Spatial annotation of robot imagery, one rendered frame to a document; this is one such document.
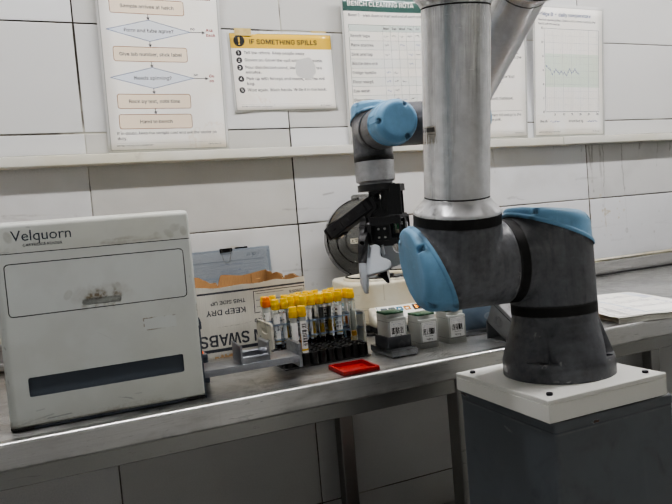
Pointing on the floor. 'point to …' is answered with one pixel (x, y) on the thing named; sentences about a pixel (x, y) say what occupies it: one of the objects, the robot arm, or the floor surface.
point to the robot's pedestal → (569, 455)
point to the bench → (308, 399)
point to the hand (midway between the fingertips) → (374, 288)
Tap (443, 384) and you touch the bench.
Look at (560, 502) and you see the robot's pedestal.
